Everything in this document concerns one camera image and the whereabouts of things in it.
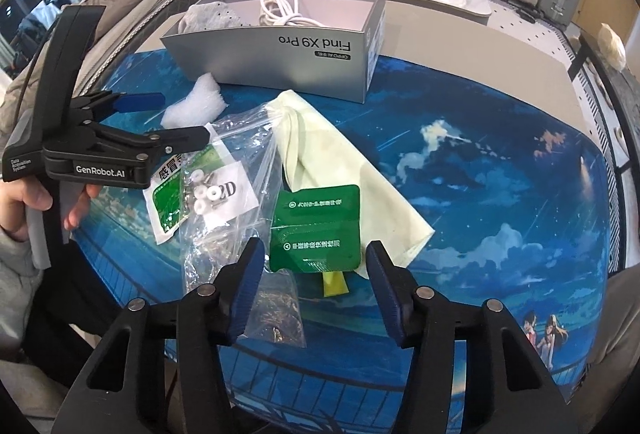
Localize small bag of white washers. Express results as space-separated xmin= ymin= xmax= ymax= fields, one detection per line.
xmin=182 ymin=161 xmax=258 ymax=227

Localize white plastic bag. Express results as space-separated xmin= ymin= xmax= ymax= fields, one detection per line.
xmin=597 ymin=23 xmax=627 ymax=70

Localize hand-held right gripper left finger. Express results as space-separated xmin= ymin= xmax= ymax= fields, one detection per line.
xmin=50 ymin=238 xmax=266 ymax=434

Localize grey cloth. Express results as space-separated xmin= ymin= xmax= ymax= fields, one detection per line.
xmin=179 ymin=0 xmax=242 ymax=35

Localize yellow-green foam piece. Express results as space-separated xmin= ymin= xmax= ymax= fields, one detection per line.
xmin=322 ymin=270 xmax=351 ymax=297

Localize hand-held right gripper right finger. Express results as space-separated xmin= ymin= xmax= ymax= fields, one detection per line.
xmin=366 ymin=241 xmax=583 ymax=434

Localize green white medicine sachet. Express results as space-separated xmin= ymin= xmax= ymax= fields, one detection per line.
xmin=142 ymin=141 xmax=226 ymax=245

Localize clear plastic bag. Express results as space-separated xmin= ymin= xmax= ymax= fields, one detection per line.
xmin=182 ymin=102 xmax=308 ymax=347

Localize white cable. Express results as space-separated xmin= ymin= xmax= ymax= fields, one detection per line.
xmin=259 ymin=0 xmax=331 ymax=28

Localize pale yellow cloth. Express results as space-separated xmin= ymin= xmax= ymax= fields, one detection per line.
xmin=265 ymin=89 xmax=436 ymax=275

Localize person's left hand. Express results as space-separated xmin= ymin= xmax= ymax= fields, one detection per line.
xmin=0 ymin=181 xmax=102 ymax=235

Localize dark green sachet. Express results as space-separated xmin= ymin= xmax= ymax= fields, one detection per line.
xmin=269 ymin=184 xmax=362 ymax=274

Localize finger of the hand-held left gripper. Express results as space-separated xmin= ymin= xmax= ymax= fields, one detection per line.
xmin=74 ymin=91 xmax=166 ymax=121
xmin=75 ymin=120 xmax=212 ymax=161

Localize blue printed desk mat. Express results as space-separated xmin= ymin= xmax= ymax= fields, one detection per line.
xmin=70 ymin=49 xmax=626 ymax=415

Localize patterned rug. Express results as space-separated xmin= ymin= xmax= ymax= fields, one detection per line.
xmin=480 ymin=0 xmax=581 ymax=65

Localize person's left forearm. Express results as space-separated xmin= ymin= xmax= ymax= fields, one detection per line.
xmin=0 ymin=224 xmax=48 ymax=315

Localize white foam piece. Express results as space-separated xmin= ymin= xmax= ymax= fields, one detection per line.
xmin=161 ymin=74 xmax=228 ymax=127

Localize grey cardboard box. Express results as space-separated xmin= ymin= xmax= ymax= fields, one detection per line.
xmin=160 ymin=0 xmax=388 ymax=104

